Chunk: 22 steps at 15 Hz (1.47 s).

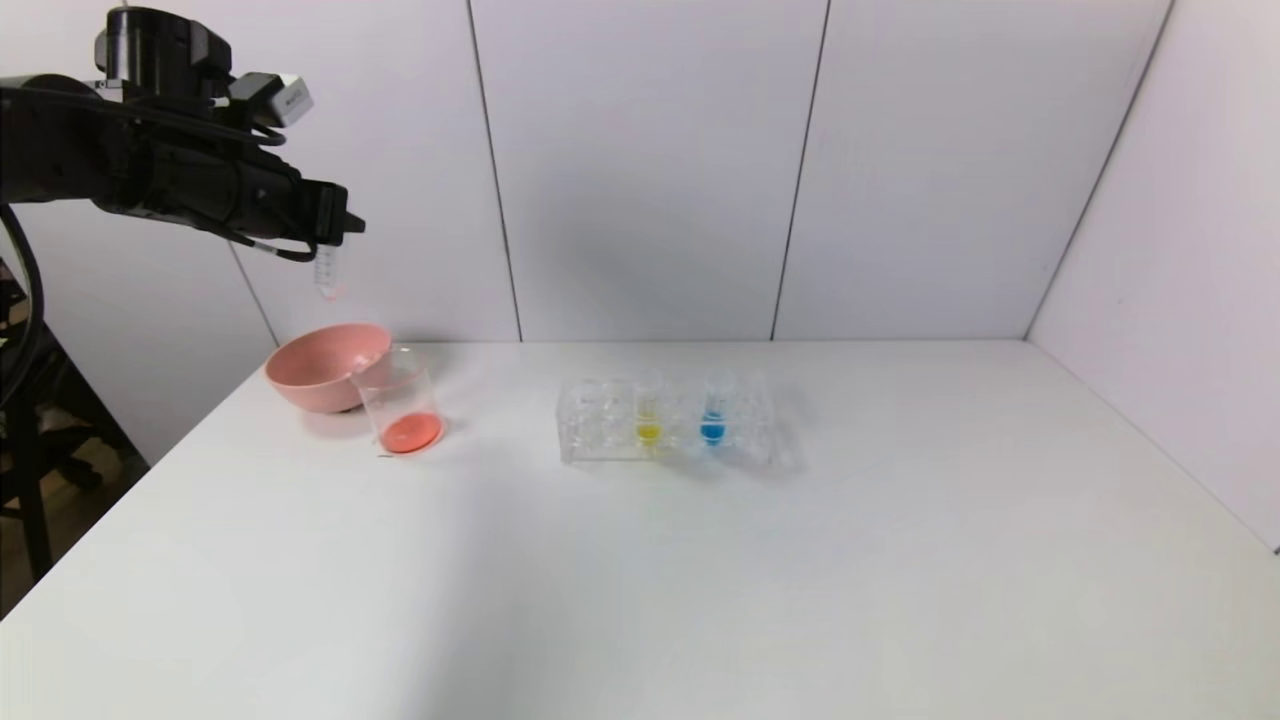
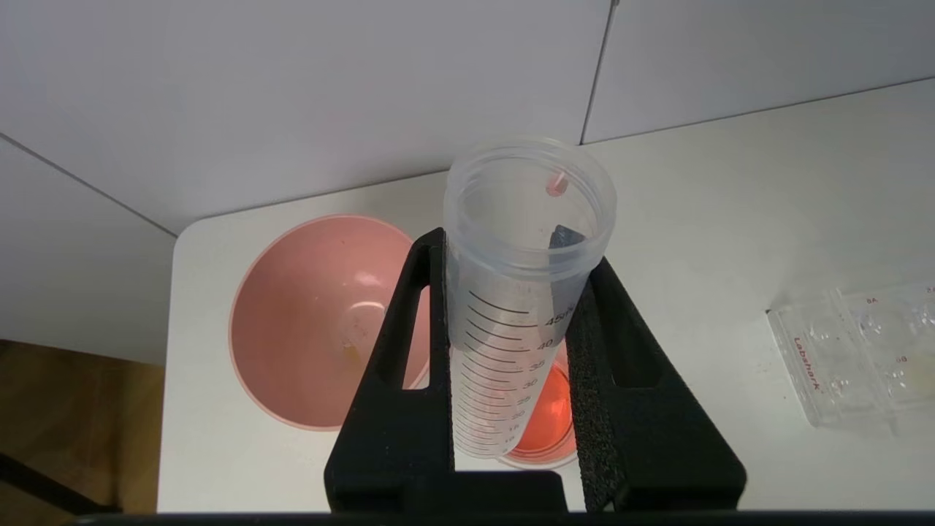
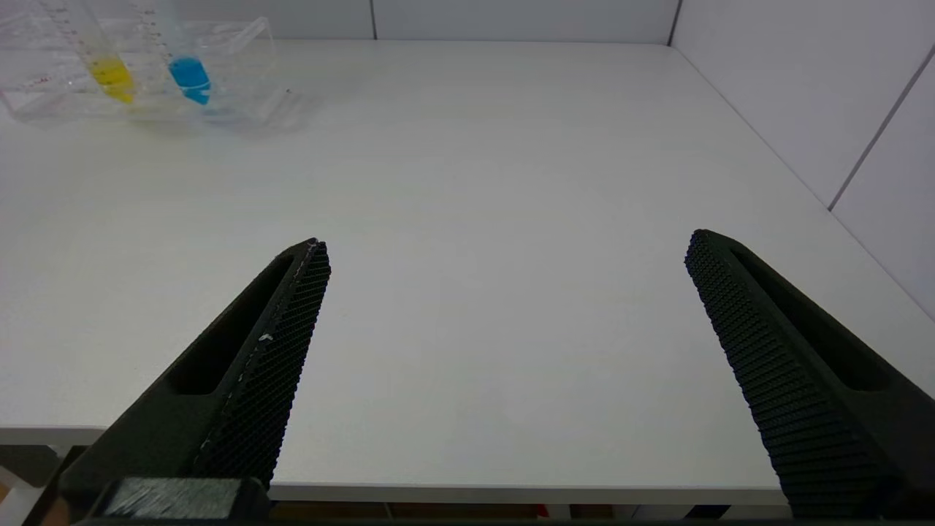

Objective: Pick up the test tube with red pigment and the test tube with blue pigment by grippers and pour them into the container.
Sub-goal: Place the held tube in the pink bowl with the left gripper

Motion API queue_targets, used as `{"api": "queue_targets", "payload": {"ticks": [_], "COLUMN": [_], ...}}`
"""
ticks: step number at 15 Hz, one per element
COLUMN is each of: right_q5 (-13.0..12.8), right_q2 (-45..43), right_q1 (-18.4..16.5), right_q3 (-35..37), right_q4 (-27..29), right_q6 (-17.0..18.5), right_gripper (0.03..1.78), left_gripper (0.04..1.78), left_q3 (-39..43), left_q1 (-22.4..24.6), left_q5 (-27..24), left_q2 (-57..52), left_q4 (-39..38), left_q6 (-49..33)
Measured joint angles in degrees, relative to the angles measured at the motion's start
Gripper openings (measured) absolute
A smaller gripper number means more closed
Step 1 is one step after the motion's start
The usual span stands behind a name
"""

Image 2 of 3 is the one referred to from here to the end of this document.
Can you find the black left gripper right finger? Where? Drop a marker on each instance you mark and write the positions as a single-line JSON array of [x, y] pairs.
[[635, 438]]

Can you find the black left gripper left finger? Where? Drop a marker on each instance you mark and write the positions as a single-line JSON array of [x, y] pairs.
[[409, 409]]

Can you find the red pigment test tube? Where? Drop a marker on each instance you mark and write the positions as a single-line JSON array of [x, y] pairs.
[[511, 219]]

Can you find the clear acrylic test tube rack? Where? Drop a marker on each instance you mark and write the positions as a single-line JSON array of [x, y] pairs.
[[833, 358]]

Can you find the clear glass beaker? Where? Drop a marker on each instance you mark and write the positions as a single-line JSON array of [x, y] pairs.
[[548, 416]]

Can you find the pink plastic bowl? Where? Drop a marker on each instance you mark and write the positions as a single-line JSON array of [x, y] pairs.
[[314, 321]]

